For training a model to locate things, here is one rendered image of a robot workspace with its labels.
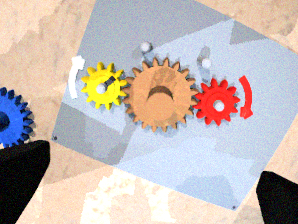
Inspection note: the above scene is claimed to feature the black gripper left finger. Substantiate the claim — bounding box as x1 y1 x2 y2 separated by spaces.
0 140 51 224

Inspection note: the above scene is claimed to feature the red curved arrow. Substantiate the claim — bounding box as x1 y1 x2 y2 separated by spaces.
239 76 253 119

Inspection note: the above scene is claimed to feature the yellow gear with black stripe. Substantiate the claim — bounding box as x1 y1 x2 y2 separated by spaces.
81 61 128 109

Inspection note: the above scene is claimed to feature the blue gear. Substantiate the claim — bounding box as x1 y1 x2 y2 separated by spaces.
0 87 35 148

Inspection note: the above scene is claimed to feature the brown gear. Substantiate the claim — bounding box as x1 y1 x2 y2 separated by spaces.
121 56 198 132

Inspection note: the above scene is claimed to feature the white curved arrow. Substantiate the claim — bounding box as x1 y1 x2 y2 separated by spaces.
68 56 85 99

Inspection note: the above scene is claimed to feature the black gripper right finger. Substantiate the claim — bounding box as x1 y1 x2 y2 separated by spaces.
255 171 298 224

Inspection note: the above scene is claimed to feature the red gear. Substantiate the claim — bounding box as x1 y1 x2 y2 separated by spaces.
192 77 241 125

